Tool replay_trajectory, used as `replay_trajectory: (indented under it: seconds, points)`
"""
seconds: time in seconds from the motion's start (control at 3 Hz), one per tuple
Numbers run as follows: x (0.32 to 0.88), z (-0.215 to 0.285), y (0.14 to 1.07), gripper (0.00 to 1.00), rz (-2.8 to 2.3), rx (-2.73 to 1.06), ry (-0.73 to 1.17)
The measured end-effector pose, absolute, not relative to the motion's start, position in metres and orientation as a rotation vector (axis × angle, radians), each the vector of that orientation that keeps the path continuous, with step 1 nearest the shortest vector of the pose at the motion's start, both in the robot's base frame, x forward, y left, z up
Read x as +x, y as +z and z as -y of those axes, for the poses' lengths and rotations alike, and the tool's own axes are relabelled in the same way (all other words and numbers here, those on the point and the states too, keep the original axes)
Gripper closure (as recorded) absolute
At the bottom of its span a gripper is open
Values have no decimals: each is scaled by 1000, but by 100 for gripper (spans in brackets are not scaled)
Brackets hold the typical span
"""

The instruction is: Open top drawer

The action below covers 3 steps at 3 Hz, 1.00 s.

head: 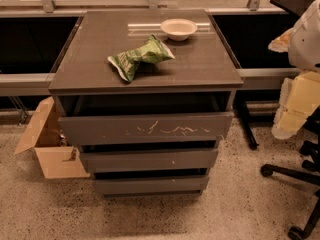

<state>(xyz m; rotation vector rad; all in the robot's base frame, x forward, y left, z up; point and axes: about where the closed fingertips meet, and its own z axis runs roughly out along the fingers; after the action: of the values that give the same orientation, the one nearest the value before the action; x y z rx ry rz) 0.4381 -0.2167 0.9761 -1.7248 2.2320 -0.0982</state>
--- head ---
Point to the grey middle drawer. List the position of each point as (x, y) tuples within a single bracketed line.
[(148, 160)]

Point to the black office chair base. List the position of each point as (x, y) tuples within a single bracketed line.
[(312, 149)]

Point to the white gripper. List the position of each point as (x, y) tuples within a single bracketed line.
[(306, 45)]

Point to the grey drawer cabinet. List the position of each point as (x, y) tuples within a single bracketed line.
[(200, 79)]

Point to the open cardboard box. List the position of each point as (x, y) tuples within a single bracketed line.
[(43, 135)]

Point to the grey bottom drawer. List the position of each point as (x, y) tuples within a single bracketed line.
[(149, 186)]

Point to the grey top drawer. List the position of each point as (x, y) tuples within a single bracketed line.
[(128, 129)]

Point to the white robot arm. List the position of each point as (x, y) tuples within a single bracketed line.
[(302, 41)]

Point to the white paper bowl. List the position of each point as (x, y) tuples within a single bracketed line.
[(178, 29)]

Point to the green chip bag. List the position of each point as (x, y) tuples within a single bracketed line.
[(127, 63)]

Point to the grey drawer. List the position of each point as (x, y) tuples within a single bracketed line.
[(149, 186), (148, 160), (128, 129)]

